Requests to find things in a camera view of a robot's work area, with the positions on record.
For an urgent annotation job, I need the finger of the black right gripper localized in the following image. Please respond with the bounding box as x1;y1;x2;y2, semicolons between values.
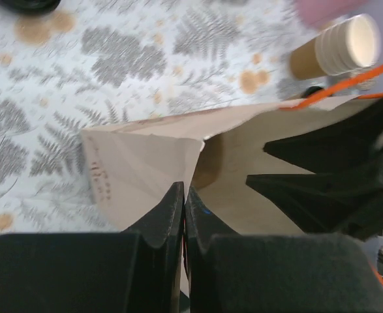
246;155;383;240
264;98;383;173

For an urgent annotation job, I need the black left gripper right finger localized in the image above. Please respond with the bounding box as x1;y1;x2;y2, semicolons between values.
184;189;383;312

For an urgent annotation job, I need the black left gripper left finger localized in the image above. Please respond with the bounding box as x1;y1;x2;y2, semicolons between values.
0;182;184;312

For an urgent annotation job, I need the kraft paper takeout bag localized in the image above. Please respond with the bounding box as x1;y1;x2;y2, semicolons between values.
80;53;383;299

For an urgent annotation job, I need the stack of paper cups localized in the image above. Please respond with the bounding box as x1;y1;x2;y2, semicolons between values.
289;14;381;80

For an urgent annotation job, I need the pink straw holder cup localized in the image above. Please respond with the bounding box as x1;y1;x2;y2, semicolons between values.
294;0;367;28

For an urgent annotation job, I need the floral patterned tablecloth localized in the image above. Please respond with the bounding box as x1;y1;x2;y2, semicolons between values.
0;1;326;235

